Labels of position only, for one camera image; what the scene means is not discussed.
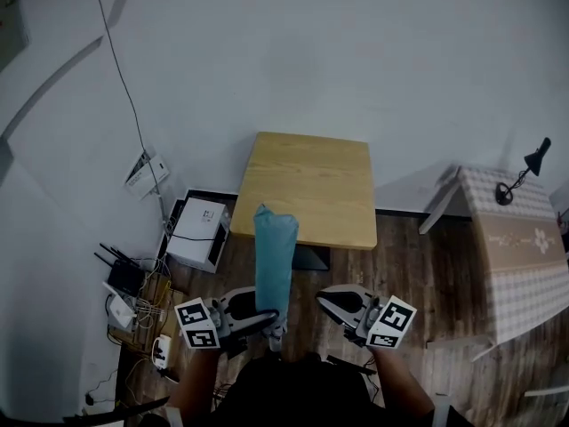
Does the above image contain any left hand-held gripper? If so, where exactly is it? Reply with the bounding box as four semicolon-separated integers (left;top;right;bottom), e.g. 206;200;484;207
175;285;281;359

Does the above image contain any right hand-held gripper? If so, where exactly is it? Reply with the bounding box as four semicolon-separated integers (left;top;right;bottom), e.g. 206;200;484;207
315;283;418;351

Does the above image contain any blue umbrella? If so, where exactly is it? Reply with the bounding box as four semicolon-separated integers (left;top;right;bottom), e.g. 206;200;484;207
252;202;300;353

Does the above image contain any person's right forearm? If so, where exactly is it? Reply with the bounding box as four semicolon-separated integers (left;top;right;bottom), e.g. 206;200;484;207
373;347;436;413

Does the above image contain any person's left forearm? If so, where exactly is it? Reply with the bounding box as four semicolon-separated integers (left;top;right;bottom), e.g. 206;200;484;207
171;349;221;417

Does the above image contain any white appliance with dark panel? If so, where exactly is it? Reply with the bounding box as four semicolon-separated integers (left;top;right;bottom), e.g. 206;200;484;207
164;197;231;274

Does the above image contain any white power strip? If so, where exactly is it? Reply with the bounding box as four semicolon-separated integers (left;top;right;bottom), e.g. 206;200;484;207
151;334;173;369

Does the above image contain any person's black shirt torso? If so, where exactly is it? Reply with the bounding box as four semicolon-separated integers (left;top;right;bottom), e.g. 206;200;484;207
132;353;477;427

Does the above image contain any yellow wooden table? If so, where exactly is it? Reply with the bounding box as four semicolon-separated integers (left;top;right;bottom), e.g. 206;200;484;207
229;131;378;271

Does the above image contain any black router with antennas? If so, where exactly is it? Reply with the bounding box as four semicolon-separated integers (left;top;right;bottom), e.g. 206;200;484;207
93;242;147;299

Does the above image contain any white router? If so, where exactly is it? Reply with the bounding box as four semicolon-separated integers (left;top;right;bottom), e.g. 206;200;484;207
102;281;138;332

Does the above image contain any white printed paper box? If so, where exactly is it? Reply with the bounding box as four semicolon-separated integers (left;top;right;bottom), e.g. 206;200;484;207
124;149;172;201

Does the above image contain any table with checked cloth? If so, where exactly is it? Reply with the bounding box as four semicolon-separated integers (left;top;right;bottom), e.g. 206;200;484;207
455;165;569;346

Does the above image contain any black desk lamp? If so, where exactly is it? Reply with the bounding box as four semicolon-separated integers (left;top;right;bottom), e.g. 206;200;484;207
494;136;553;206

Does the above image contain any bundle of thin cables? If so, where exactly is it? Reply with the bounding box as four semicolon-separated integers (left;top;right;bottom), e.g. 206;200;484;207
106;255;172;328

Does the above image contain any thin grey wall cable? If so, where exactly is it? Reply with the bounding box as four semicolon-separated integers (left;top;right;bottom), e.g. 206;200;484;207
90;0;168;235

